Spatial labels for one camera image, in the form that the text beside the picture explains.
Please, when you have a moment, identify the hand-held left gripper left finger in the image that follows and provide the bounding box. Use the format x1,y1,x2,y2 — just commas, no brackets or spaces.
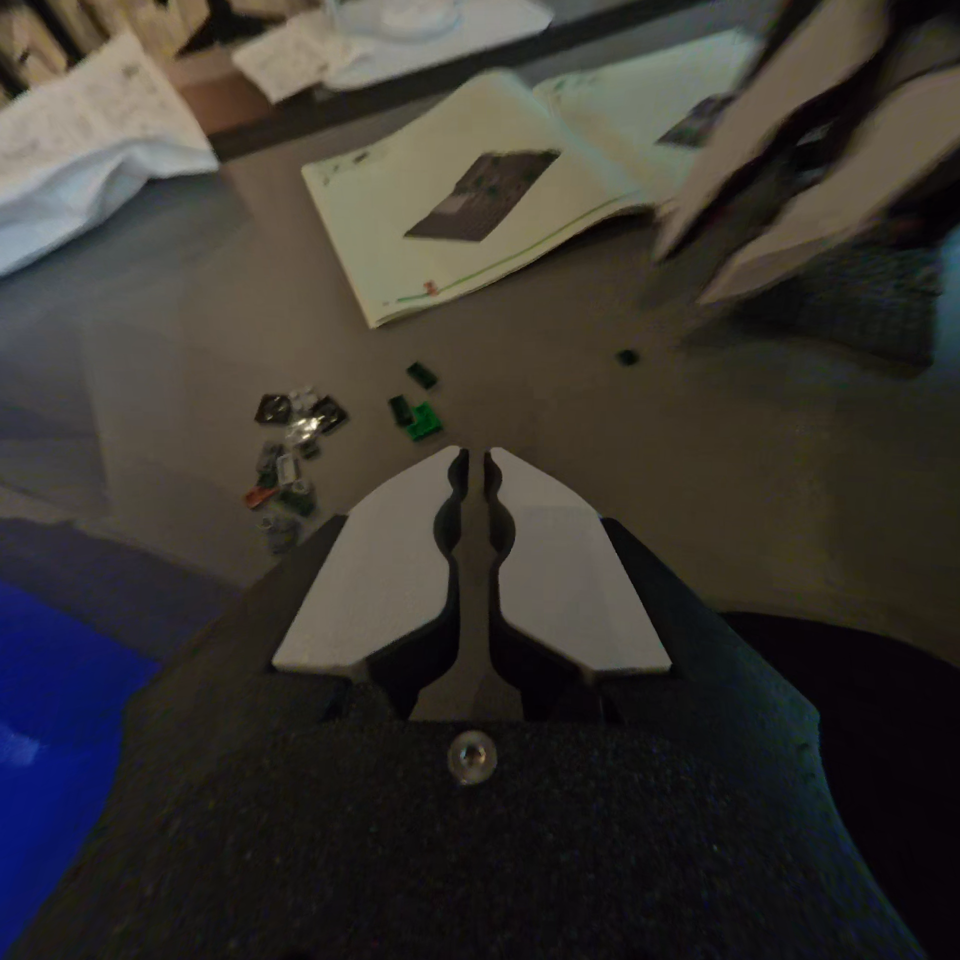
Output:
271,446,471,680

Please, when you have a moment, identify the grey studded baseplate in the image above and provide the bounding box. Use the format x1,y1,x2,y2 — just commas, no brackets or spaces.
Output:
678,240,948,370

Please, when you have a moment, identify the white tray with clear dish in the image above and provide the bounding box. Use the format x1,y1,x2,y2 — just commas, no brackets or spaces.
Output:
322,0,556,93

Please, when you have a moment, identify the folded printed leaflet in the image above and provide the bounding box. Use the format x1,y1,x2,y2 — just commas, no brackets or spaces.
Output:
232,11,376,105

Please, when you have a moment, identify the pile of small bricks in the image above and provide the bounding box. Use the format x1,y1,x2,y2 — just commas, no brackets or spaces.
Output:
243,386,351,555

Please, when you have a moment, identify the grey desk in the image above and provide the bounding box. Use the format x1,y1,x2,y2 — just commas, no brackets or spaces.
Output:
0,0,960,661

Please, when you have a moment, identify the blue storage bin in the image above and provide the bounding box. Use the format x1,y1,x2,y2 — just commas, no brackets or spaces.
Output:
0,577,162,950

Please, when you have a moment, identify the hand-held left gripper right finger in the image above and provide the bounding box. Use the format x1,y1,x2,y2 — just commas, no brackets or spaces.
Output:
483,447,674,682

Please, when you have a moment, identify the instruction booklet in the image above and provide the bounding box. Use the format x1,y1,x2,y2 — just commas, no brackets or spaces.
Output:
301,30,760,331

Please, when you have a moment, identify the clear round dome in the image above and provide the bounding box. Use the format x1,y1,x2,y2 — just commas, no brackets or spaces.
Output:
378,0,462,40

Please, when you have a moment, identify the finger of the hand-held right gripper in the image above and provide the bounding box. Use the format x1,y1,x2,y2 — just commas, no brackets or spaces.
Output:
697,63,960,307
652,0,894,261

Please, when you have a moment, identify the white printed paper bag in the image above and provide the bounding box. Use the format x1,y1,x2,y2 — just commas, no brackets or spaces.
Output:
0,30,221,280

